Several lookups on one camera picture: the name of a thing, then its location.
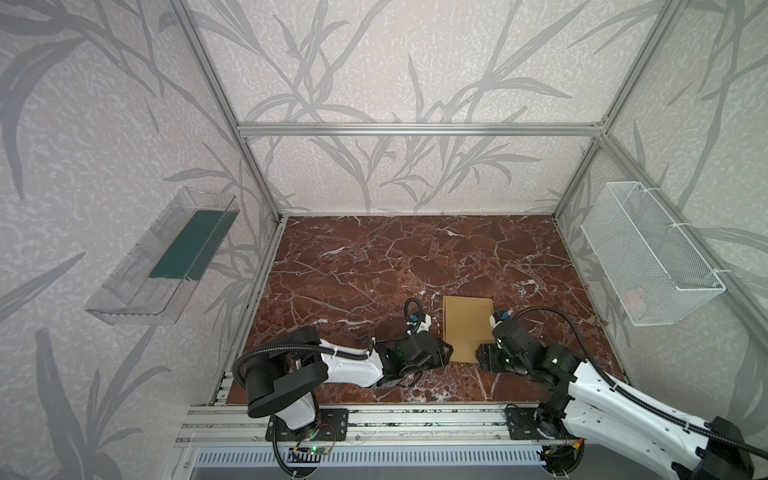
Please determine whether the brown cardboard box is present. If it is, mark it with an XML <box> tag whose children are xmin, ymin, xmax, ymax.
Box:
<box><xmin>443</xmin><ymin>296</ymin><xmax>495</xmax><ymax>364</ymax></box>

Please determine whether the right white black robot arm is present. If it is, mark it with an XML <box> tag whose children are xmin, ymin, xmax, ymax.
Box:
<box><xmin>475</xmin><ymin>311</ymin><xmax>767</xmax><ymax>479</ymax></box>

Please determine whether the small green lit circuit board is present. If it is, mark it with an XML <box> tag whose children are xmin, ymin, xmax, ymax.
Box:
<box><xmin>289</xmin><ymin>445</ymin><xmax>334</xmax><ymax>463</ymax></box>

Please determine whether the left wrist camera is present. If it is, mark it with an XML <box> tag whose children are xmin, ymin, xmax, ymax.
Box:
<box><xmin>407</xmin><ymin>313</ymin><xmax>432</xmax><ymax>335</ymax></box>

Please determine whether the left black corrugated cable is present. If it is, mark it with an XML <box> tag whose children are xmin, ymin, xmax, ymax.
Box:
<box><xmin>230</xmin><ymin>297</ymin><xmax>427</xmax><ymax>388</ymax></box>

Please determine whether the black corrugated cable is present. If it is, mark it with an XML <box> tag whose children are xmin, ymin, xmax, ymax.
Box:
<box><xmin>509</xmin><ymin>305</ymin><xmax>768</xmax><ymax>462</ymax></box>
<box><xmin>230</xmin><ymin>297</ymin><xmax>427</xmax><ymax>388</ymax></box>

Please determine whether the right black corrugated cable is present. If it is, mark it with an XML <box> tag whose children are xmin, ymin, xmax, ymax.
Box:
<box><xmin>509</xmin><ymin>305</ymin><xmax>768</xmax><ymax>462</ymax></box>

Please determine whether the white wire mesh basket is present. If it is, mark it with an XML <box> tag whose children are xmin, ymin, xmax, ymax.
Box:
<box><xmin>581</xmin><ymin>181</ymin><xmax>726</xmax><ymax>327</ymax></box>

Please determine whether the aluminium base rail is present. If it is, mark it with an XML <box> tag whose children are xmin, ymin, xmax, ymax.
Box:
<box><xmin>173</xmin><ymin>403</ymin><xmax>679</xmax><ymax>448</ymax></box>

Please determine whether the aluminium frame structure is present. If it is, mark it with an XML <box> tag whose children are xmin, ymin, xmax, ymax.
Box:
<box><xmin>167</xmin><ymin>0</ymin><xmax>768</xmax><ymax>337</ymax></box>

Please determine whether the clear acrylic wall tray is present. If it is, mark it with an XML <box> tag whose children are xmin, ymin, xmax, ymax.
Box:
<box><xmin>85</xmin><ymin>187</ymin><xmax>240</xmax><ymax>326</ymax></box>

